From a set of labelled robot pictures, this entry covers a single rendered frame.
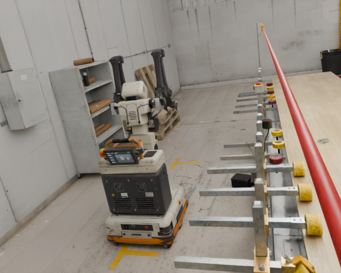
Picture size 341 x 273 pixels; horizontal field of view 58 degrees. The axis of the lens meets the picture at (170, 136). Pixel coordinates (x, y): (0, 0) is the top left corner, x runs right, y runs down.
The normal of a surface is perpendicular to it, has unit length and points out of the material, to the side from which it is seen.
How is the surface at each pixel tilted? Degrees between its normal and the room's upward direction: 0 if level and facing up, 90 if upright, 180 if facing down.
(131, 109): 82
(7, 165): 90
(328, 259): 0
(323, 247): 0
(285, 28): 90
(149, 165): 90
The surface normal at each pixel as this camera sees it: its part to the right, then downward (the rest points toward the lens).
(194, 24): -0.26, 0.34
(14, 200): 0.95, -0.07
